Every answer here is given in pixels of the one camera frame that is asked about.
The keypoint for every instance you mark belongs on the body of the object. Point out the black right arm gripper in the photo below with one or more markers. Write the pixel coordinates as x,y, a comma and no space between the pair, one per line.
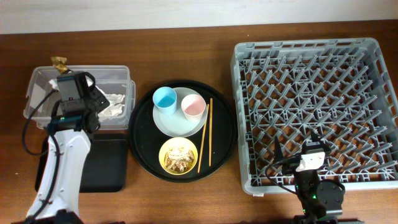
290,164

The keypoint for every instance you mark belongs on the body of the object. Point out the blue cup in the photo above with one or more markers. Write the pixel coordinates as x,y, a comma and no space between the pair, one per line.
165,100

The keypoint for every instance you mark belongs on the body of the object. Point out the brown wrapper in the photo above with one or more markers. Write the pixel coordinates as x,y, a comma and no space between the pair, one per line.
60,64

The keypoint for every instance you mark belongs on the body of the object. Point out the pink cup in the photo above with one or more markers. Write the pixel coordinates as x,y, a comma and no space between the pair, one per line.
193,107

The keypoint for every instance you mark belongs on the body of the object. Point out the white paper napkin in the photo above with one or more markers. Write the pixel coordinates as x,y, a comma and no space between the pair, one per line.
113,104

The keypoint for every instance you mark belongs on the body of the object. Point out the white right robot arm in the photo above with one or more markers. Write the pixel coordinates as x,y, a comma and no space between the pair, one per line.
321,200

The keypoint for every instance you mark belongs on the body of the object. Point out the black rectangular tray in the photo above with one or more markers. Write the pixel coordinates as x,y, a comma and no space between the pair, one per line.
106,164

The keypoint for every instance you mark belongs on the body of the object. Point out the yellow bowl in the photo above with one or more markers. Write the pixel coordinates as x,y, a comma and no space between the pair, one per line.
178,141

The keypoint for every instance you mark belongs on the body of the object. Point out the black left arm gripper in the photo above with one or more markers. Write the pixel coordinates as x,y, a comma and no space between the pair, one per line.
99,99

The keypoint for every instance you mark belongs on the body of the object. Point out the white round plate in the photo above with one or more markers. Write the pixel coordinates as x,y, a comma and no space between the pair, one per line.
176,124

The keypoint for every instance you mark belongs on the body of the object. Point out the food scraps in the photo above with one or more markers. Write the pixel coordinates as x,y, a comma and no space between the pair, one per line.
178,159

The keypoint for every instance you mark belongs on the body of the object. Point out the clear plastic waste bin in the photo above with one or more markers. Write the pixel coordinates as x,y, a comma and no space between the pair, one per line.
112,79

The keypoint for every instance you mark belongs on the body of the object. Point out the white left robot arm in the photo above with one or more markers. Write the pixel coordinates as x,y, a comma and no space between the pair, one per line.
57,198

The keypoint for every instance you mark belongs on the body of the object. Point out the grey plastic dishwasher rack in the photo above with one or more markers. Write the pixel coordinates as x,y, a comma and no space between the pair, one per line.
339,89

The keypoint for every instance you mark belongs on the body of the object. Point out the black round tray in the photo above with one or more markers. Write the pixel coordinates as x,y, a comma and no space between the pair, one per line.
146,139

